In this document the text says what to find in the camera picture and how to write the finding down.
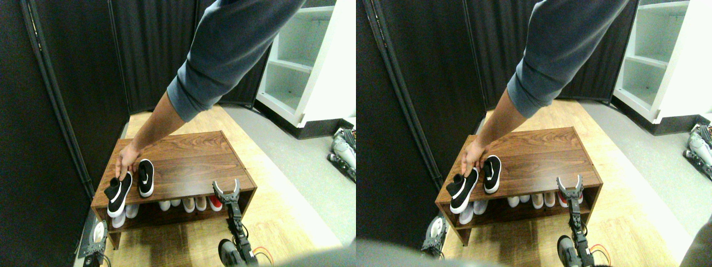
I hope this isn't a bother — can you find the brown shoe rack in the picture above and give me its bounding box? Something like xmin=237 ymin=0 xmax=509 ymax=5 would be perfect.
xmin=435 ymin=127 xmax=603 ymax=247
xmin=91 ymin=131 xmax=258 ymax=250

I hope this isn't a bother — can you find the person's hand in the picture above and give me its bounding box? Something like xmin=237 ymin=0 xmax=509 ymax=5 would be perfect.
xmin=115 ymin=142 xmax=143 ymax=181
xmin=461 ymin=139 xmax=489 ymax=177

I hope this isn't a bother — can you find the white shelf unit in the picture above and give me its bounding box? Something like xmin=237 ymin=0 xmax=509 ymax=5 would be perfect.
xmin=259 ymin=0 xmax=356 ymax=140
xmin=612 ymin=0 xmax=712 ymax=136

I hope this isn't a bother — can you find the black shoe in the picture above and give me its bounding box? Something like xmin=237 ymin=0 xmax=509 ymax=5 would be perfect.
xmin=104 ymin=171 xmax=134 ymax=218
xmin=483 ymin=155 xmax=502 ymax=194
xmin=138 ymin=159 xmax=155 ymax=198
xmin=446 ymin=167 xmax=479 ymax=214

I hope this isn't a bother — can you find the person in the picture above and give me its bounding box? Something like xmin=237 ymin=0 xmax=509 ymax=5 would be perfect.
xmin=679 ymin=216 xmax=712 ymax=267

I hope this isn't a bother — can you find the grey curtain stand foot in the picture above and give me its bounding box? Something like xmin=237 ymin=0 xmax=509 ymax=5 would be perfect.
xmin=77 ymin=214 xmax=94 ymax=258

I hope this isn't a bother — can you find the black curtain stand pole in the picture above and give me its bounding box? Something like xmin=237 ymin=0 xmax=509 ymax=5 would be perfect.
xmin=19 ymin=0 xmax=94 ymax=199
xmin=359 ymin=0 xmax=444 ymax=192

